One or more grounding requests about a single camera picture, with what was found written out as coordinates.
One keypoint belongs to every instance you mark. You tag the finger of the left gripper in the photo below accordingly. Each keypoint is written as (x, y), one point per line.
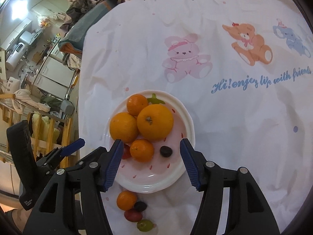
(68, 148)

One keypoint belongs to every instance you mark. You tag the person's left hand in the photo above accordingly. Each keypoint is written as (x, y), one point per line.
(18, 218)

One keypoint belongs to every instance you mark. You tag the white cabinet drawers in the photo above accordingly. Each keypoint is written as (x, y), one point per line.
(53, 77)

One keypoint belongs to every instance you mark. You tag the small orange mandarin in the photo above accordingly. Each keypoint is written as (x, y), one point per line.
(142, 150)
(126, 200)

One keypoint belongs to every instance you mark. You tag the wooden crib rail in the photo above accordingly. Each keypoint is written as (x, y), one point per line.
(47, 131)

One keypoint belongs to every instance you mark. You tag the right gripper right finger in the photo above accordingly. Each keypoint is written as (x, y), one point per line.
(248, 212)

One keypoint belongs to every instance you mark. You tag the green grape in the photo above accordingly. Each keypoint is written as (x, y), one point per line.
(145, 225)

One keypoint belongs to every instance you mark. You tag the large orange mandarin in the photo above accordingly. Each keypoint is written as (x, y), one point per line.
(155, 122)

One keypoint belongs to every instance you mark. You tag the dark purple grape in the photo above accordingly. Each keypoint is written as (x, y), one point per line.
(166, 151)
(140, 206)

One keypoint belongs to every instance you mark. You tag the pile of clothes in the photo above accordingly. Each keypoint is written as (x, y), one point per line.
(83, 14)

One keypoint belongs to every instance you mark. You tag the orange mandarin on plate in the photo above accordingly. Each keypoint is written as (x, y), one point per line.
(124, 126)
(136, 103)

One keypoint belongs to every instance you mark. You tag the pink strawberry pattern plate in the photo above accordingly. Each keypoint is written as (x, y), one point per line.
(160, 173)

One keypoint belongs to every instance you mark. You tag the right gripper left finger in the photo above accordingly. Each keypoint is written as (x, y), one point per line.
(55, 211)

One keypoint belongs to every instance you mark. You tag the white cartoon bear bedsheet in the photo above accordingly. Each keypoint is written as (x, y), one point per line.
(252, 109)

